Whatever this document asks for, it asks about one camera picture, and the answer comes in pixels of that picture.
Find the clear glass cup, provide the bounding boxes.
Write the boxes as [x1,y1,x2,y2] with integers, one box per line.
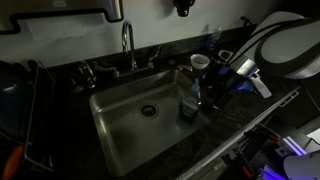
[69,61,98,94]

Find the steel paper towel dispenser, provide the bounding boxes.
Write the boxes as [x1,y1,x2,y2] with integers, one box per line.
[0,0,125,36]

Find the blue liquid soap bottle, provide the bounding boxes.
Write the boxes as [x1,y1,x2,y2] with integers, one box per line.
[206,26,223,55]

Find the black tumbler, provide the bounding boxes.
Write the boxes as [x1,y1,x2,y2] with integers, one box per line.
[203,74,223,108]

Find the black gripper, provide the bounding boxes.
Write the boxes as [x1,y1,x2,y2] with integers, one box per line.
[206,61,246,99]

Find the red black hand tool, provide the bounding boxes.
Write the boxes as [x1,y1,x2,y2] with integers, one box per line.
[232,146,258,178]
[244,123,282,143]

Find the stainless steel sink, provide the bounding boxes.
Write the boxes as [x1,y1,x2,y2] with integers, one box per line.
[87,67,213,178]

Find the orange utensil handle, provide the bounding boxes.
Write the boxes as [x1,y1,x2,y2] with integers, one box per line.
[0,144,25,180]

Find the dark blue plate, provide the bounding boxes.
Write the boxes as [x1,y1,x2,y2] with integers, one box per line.
[0,61,33,142]

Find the white ceramic bowl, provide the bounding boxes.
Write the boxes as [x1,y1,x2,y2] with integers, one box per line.
[190,53,211,71]

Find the black dish rack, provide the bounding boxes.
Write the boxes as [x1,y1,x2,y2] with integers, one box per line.
[22,59,57,173]

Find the black power plug cable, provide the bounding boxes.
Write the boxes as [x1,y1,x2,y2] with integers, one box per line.
[239,15,258,30]

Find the chrome faucet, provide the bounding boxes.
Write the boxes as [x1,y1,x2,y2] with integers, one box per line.
[89,19,164,80]

